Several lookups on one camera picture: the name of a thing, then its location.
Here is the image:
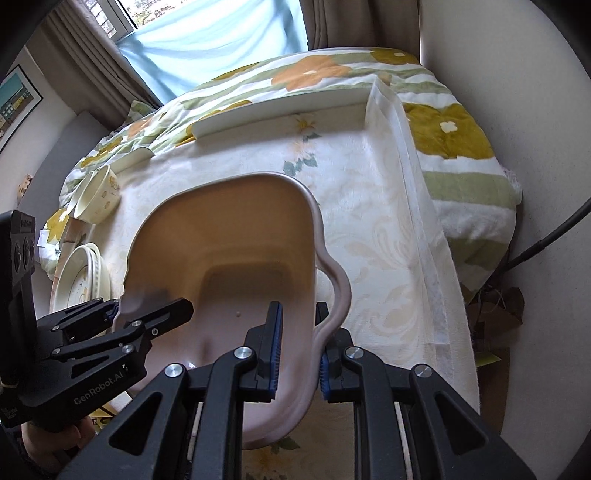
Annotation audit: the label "brown curtain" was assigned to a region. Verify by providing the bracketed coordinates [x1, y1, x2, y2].
[37, 0, 163, 126]
[299, 0, 422, 52]

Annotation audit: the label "black lamp stand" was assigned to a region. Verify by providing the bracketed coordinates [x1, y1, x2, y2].
[502, 198, 591, 274]

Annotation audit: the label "floral blanket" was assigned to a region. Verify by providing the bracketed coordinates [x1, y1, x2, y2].
[42, 46, 525, 296]

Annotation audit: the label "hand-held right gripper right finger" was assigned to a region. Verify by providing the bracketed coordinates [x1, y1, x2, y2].
[315, 301, 539, 480]

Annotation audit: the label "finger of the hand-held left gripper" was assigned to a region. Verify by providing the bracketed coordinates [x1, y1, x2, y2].
[50, 296, 195, 361]
[36, 296, 121, 343]

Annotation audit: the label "green striped pillow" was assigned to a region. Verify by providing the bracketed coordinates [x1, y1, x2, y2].
[124, 99, 158, 124]

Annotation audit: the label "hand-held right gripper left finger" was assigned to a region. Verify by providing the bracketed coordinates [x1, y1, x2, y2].
[55, 301, 284, 480]

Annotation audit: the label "light blue cloth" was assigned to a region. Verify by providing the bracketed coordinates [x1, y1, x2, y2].
[113, 0, 310, 106]

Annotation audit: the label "framed wall picture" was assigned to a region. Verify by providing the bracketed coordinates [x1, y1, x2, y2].
[0, 64, 43, 154]

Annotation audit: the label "plain white plate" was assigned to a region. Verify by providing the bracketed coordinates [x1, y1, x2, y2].
[58, 244, 105, 311]

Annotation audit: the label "pink bear-shaped bowl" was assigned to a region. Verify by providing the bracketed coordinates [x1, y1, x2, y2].
[112, 172, 352, 450]

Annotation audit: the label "cream bowl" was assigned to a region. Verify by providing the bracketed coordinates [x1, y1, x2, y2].
[74, 165, 123, 224]

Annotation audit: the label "person's left hand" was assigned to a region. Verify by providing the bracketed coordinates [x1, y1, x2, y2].
[21, 415, 95, 467]

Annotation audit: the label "brown dried leaves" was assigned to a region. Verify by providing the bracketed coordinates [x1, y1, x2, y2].
[462, 282, 526, 352]

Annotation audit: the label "grey headboard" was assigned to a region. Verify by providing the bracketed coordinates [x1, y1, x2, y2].
[13, 110, 122, 210]

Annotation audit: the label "window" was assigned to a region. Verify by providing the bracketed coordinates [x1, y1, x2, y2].
[95, 0, 195, 37]

